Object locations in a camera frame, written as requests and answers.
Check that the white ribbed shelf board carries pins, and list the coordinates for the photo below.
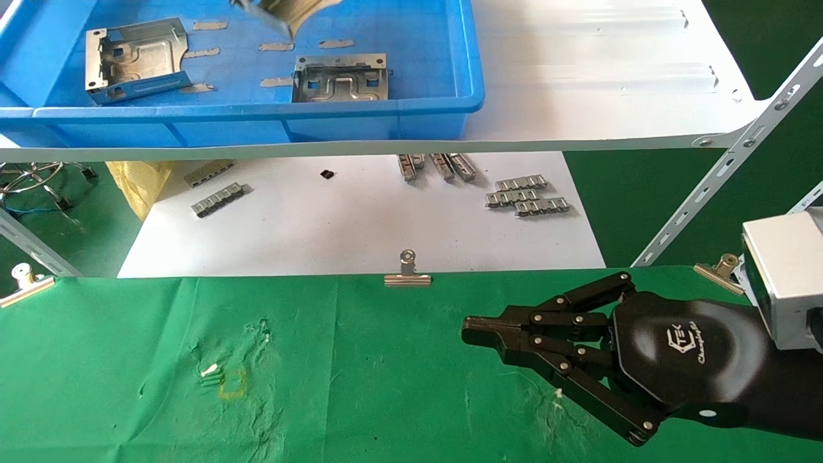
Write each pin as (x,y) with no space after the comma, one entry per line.
(578,77)

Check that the green table cloth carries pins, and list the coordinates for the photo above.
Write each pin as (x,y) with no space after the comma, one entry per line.
(353,373)

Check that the silver sheet metal bracket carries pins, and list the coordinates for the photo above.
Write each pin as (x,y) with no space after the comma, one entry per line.
(283,16)
(341,80)
(138,61)

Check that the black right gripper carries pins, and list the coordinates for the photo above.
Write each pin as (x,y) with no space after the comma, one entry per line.
(688,354)

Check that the yellow plastic bag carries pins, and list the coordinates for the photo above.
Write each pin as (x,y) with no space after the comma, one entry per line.
(141,186)

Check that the white background storage rack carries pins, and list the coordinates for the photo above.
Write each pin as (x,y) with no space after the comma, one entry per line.
(811,196)

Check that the white perforated shelf post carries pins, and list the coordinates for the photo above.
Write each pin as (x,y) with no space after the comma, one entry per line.
(38,247)
(707,188)

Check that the blue plastic bin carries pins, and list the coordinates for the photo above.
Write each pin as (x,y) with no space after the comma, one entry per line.
(386,122)

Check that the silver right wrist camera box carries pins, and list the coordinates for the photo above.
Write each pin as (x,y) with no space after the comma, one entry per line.
(787,270)

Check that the black seat swivel stool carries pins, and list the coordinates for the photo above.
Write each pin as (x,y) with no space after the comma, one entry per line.
(38,175)

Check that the silver linked metal part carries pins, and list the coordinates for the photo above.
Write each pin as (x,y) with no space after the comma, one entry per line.
(442,166)
(464,167)
(220,200)
(522,182)
(512,198)
(209,173)
(419,161)
(543,206)
(406,167)

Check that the small black plastic piece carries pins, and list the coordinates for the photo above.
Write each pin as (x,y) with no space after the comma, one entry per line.
(327,173)

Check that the small flat metal strip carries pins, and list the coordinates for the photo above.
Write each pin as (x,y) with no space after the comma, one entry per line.
(210,26)

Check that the white paper sheet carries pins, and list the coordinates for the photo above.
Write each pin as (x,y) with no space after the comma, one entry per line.
(321,238)

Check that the silver binder clip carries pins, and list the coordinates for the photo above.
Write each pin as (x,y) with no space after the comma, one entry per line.
(407,278)
(720,275)
(26,289)

